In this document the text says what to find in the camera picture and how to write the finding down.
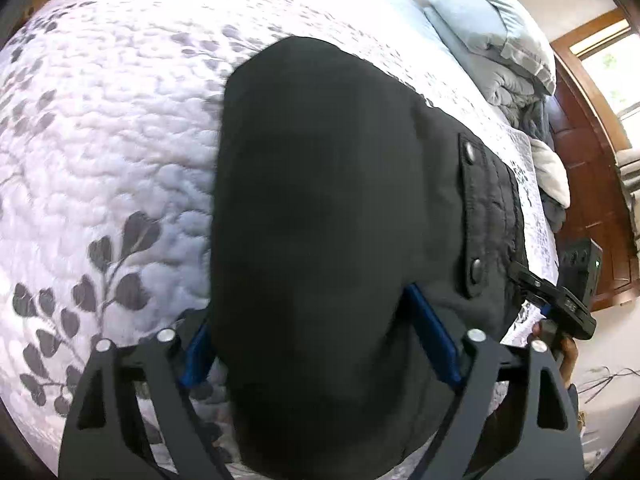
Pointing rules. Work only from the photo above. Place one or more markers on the white pillow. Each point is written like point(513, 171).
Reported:
point(550, 170)

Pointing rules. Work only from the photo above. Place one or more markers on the person's right hand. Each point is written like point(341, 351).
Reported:
point(569, 360)

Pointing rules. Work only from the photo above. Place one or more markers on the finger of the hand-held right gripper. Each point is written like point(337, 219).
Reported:
point(530, 280)

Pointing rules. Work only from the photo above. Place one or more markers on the window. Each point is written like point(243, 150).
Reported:
point(612, 75)

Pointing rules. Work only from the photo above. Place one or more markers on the grey comforter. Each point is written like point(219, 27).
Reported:
point(525, 110)

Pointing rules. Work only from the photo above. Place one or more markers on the light blue pillow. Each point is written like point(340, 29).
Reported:
point(487, 20)

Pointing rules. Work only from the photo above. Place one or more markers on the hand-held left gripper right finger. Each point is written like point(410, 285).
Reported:
point(435, 335)

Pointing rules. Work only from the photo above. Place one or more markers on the black jacket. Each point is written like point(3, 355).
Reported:
point(325, 240)

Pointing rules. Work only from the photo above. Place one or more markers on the white floral bed quilt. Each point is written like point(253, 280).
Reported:
point(115, 135)

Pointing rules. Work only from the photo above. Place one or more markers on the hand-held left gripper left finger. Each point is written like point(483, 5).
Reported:
point(197, 355)

